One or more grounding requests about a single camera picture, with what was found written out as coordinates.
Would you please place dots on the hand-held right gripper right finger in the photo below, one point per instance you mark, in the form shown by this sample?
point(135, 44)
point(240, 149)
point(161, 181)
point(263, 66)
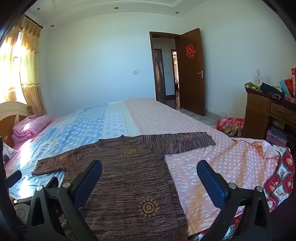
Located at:
point(208, 178)

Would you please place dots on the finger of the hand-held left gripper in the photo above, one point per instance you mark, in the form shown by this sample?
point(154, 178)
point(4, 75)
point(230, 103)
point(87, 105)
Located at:
point(13, 178)
point(54, 183)

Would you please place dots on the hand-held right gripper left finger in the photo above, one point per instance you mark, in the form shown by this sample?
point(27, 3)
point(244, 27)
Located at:
point(89, 178)

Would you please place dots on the brown knitted sweater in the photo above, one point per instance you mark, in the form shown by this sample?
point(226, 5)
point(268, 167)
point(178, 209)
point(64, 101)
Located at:
point(129, 185)

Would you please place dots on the white patterned pillow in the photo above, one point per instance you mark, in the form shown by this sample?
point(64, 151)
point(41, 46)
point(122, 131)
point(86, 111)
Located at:
point(9, 154)

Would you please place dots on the pink folded blanket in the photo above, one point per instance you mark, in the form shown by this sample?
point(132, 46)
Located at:
point(27, 129)

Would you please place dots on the red cloth pile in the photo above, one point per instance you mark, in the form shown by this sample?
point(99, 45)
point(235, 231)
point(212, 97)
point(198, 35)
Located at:
point(229, 125)

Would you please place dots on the wooden bed headboard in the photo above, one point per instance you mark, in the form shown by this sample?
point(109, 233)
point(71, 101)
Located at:
point(9, 113)

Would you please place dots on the cartoon printed quilt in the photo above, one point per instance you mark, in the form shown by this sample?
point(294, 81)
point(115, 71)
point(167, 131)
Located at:
point(281, 178)

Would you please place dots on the blue pink dotted bed sheet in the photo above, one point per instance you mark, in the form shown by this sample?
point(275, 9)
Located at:
point(161, 120)

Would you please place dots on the wooden desk with drawers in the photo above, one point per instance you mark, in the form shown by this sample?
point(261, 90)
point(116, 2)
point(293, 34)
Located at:
point(256, 115)

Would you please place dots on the brown wooden door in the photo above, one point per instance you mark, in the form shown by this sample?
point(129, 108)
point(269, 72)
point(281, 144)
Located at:
point(189, 81)

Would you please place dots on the green patterned cloth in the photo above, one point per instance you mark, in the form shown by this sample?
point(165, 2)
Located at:
point(252, 87)

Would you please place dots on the black bag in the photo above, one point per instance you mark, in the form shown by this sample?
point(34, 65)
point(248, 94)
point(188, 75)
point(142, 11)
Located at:
point(270, 89)

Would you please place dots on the yellow patterned curtain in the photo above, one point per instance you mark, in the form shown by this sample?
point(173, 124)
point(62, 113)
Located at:
point(30, 69)

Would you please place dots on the red paper door decoration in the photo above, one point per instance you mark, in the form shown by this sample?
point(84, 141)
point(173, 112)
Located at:
point(190, 51)

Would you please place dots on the red gift bag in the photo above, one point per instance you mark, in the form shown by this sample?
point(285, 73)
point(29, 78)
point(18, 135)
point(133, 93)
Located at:
point(293, 81)

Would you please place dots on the dark curtain rod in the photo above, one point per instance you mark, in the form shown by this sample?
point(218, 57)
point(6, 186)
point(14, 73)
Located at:
point(34, 22)

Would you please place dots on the brown door frame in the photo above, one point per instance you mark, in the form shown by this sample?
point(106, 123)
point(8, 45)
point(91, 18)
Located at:
point(151, 69)

